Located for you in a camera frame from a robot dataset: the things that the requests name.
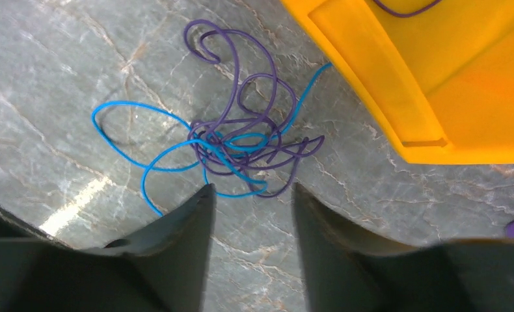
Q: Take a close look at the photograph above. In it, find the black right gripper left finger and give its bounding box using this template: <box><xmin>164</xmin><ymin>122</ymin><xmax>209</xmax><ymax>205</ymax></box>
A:
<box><xmin>0</xmin><ymin>185</ymin><xmax>215</xmax><ymax>311</ymax></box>

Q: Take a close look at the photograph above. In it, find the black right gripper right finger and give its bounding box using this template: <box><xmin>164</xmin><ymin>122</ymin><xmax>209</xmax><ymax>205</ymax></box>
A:
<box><xmin>292</xmin><ymin>184</ymin><xmax>514</xmax><ymax>311</ymax></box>

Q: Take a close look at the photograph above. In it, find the black thin wire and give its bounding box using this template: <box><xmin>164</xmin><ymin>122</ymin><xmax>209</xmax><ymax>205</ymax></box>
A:
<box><xmin>373</xmin><ymin>0</ymin><xmax>443</xmax><ymax>19</ymax></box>

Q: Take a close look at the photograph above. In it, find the orange plastic bin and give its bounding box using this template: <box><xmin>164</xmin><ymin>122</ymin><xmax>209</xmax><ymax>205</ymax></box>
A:
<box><xmin>284</xmin><ymin>1</ymin><xmax>514</xmax><ymax>164</ymax></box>

